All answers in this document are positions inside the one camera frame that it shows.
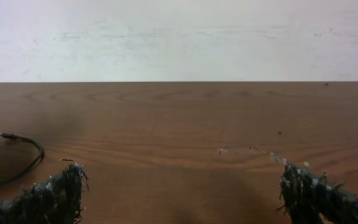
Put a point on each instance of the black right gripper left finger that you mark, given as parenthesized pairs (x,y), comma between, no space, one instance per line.
(55,200)

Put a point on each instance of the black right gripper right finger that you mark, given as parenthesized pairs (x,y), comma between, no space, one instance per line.
(310,198)

